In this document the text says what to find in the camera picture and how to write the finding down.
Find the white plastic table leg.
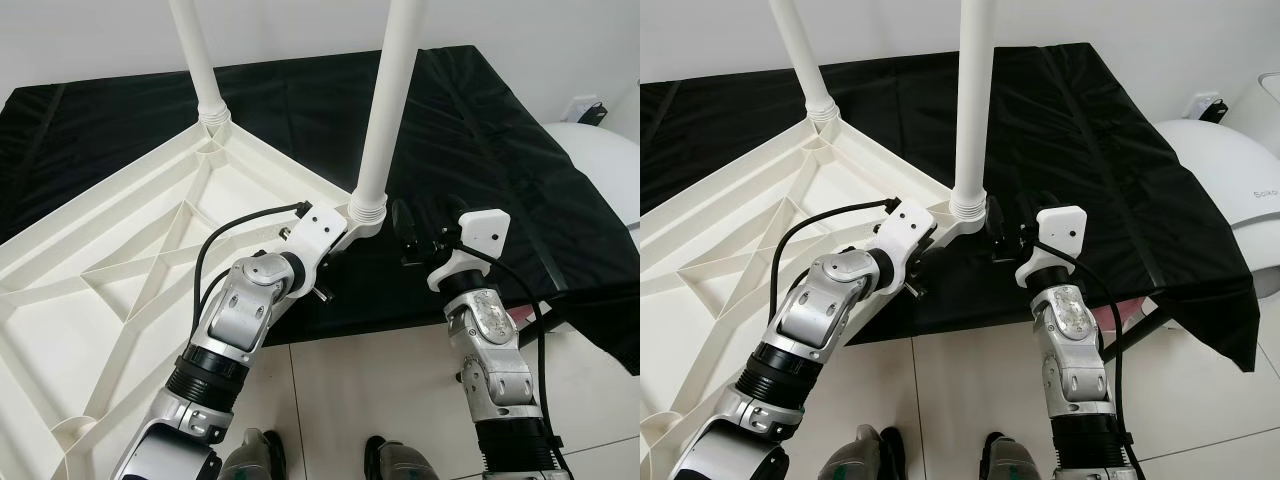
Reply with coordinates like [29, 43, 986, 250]
[947, 0, 996, 223]
[168, 0, 233, 129]
[768, 0, 841, 126]
[347, 0, 421, 223]

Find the white plastic table top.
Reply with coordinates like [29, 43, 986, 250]
[0, 115, 386, 480]
[640, 110, 986, 480]

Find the black tablecloth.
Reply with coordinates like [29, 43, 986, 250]
[0, 45, 641, 376]
[640, 42, 1261, 376]

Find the white round appliance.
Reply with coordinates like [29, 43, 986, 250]
[545, 122, 641, 231]
[1155, 118, 1280, 301]

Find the grey robot right leg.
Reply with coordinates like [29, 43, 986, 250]
[985, 432, 1051, 480]
[363, 435, 441, 480]

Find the white rounded plastic container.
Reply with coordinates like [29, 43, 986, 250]
[608, 85, 641, 141]
[1225, 70, 1280, 156]

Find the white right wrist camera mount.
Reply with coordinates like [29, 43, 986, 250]
[1015, 205, 1089, 291]
[427, 208, 511, 293]

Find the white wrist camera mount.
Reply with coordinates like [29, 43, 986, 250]
[283, 203, 349, 301]
[872, 198, 938, 299]
[427, 208, 511, 293]
[1015, 205, 1089, 291]

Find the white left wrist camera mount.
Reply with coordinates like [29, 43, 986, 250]
[283, 203, 349, 301]
[872, 198, 938, 299]

